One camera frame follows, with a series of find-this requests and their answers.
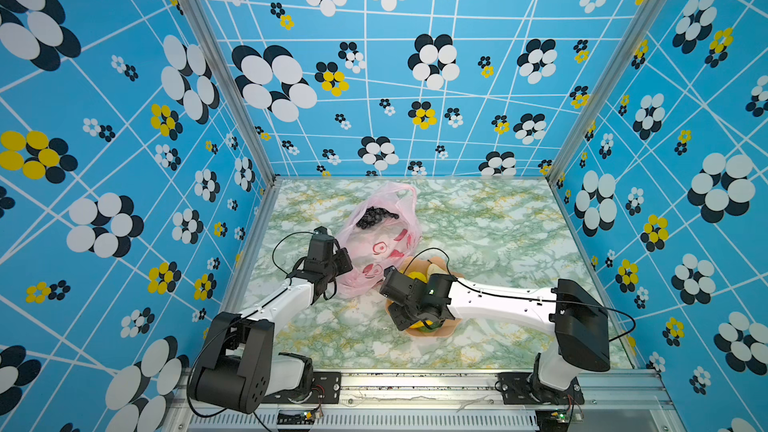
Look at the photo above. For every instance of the left aluminium corner post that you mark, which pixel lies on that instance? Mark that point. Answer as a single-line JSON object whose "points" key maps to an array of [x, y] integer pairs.
{"points": [[203, 32]]}

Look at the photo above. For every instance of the green fake lime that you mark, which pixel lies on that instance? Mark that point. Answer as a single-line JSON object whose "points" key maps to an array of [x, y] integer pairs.
{"points": [[427, 329]]}

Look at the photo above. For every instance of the dark fake grape bunch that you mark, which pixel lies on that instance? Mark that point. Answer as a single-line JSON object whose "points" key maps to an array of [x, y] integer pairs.
{"points": [[374, 216]]}

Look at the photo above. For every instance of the aluminium corner post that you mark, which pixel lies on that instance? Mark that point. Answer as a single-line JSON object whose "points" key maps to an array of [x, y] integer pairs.
{"points": [[635, 33], [203, 32]]}

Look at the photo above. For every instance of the left floor aluminium rail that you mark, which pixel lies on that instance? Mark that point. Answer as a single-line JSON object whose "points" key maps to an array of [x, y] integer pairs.
{"points": [[242, 291]]}

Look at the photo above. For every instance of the peach scalloped plastic bowl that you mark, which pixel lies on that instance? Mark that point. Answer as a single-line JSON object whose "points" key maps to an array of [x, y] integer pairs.
{"points": [[414, 264]]}

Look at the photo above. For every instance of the pink translucent plastic bag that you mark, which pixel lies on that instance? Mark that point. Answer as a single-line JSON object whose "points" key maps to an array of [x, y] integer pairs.
{"points": [[386, 245]]}

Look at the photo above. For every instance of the beige fake garlic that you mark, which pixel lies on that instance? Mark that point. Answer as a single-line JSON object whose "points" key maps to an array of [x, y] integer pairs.
{"points": [[435, 269]]}

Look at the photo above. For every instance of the right aluminium corner post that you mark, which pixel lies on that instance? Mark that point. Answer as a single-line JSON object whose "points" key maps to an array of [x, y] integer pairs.
{"points": [[635, 33]]}

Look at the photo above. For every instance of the yellow fake pear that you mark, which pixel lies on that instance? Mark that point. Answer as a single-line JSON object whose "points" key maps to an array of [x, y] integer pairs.
{"points": [[418, 276]]}

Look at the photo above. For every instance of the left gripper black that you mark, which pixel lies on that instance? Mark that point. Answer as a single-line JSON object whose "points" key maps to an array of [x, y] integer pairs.
{"points": [[341, 258]]}

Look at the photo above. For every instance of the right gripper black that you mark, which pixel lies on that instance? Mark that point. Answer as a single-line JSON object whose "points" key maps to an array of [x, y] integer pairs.
{"points": [[396, 319]]}

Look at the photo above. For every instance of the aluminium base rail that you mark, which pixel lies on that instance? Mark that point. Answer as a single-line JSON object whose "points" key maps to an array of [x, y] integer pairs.
{"points": [[449, 400]]}

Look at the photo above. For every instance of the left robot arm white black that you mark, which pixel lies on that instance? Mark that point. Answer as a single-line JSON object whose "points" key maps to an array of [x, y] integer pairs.
{"points": [[238, 367]]}

